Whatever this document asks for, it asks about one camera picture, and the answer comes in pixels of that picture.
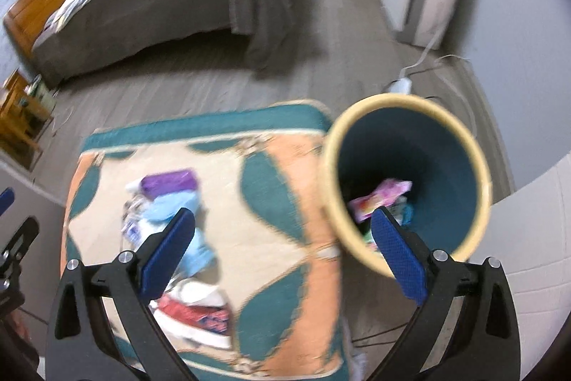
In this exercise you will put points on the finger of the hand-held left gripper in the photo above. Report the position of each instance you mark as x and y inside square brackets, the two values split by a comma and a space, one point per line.
[6, 201]
[20, 238]

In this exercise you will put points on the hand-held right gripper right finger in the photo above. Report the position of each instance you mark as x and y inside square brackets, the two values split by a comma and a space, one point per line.
[399, 256]

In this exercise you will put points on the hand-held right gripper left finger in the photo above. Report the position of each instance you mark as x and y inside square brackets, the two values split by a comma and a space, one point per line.
[167, 256]

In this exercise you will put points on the white blue packet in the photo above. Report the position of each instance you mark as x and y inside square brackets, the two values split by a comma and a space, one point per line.
[134, 229]

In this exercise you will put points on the white tissue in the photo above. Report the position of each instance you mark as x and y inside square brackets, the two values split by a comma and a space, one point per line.
[200, 291]

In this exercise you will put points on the pink packet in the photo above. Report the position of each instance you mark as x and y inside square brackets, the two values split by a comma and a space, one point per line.
[379, 195]

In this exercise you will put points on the red white packet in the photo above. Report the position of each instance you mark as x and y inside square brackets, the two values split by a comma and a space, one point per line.
[196, 316]

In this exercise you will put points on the purple packet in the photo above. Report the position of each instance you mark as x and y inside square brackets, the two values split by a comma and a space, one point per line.
[169, 184]

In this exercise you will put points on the yellow bin with teal inside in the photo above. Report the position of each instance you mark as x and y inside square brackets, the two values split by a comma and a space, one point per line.
[446, 166]

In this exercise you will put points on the wooden bedside table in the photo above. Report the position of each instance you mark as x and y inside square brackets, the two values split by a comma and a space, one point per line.
[18, 117]

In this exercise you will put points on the teal orange patterned mat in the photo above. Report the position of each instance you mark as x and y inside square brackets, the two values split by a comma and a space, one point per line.
[267, 274]

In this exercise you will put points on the small green bin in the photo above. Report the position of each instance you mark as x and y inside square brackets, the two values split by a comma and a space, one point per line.
[42, 93]

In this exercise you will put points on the white cabinet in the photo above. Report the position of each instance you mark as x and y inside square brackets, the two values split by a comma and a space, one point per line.
[535, 274]

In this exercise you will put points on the white power strip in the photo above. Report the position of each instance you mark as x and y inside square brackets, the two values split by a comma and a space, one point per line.
[401, 85]

